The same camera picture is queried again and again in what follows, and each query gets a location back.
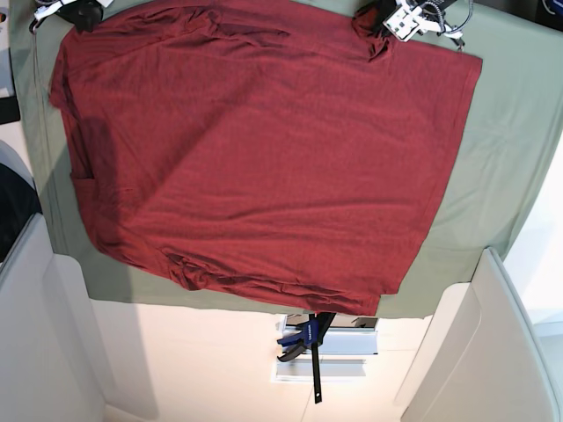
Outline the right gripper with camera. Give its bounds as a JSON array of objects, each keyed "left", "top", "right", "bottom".
[{"left": 29, "top": 0, "right": 110, "bottom": 33}]

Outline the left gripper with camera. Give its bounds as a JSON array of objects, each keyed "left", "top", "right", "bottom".
[{"left": 383, "top": 0, "right": 466, "bottom": 44}]

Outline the red long-sleeve T-shirt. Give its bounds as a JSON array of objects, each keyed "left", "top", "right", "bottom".
[{"left": 50, "top": 1, "right": 482, "bottom": 316}]

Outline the green table cloth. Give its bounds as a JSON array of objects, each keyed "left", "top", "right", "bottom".
[{"left": 7, "top": 1, "right": 562, "bottom": 318}]

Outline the aluminium profile under table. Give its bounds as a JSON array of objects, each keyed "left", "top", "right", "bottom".
[{"left": 272, "top": 315, "right": 378, "bottom": 384}]

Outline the blue black bar clamp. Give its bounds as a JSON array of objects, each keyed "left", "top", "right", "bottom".
[{"left": 277, "top": 312, "right": 336, "bottom": 404}]

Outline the white panel right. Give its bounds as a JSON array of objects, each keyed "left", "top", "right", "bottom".
[{"left": 395, "top": 248, "right": 562, "bottom": 421}]

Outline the white panel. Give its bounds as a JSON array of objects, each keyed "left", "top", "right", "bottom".
[
  {"left": 1, "top": 214, "right": 114, "bottom": 421},
  {"left": 395, "top": 248, "right": 562, "bottom": 421}
]

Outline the white panel left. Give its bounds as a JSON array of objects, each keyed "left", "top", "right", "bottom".
[{"left": 1, "top": 214, "right": 114, "bottom": 421}]

